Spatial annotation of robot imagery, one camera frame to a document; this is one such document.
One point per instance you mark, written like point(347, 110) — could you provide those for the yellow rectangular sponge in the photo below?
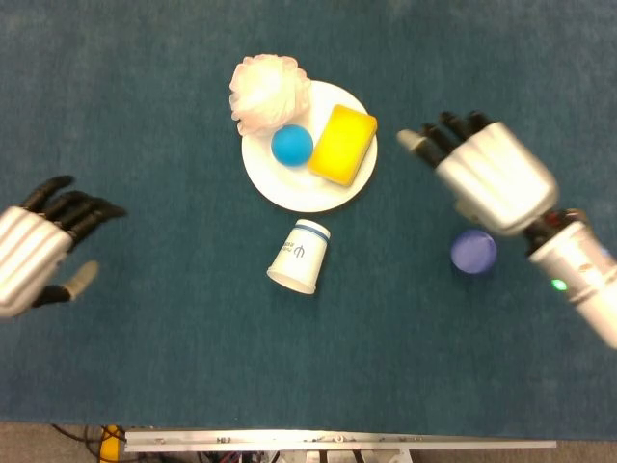
point(342, 144)

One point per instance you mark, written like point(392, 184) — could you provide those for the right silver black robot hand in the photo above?
point(496, 178)

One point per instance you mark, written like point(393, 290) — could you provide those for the dark blue textured ball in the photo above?
point(474, 253)

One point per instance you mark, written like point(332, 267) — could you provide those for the teal table cloth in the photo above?
point(144, 362)

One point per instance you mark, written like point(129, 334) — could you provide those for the light blue smooth ball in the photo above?
point(292, 145)

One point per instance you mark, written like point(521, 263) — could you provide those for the white paper cup blue band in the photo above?
point(301, 255)

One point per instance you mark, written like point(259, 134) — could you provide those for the white pink mesh bath pouf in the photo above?
point(267, 91)

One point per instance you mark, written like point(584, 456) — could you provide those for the aluminium rail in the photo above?
point(337, 440)

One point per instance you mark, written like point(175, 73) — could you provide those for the yellow block under table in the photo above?
point(110, 446)

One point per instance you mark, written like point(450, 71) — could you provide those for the white round paper plate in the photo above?
point(289, 188)

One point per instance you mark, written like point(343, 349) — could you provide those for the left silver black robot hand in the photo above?
point(29, 251)

